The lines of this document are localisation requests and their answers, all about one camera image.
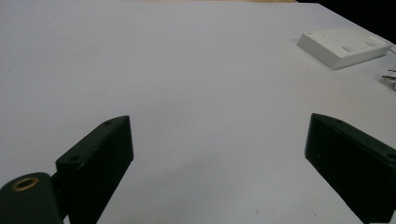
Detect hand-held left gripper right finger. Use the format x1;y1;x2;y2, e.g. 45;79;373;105
304;112;396;224

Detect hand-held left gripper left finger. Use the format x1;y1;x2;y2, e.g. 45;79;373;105
55;115;134;224

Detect metal plug prongs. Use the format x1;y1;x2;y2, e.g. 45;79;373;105
381;68;396;91

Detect white power strip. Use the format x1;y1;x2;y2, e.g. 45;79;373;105
296;27;394;71

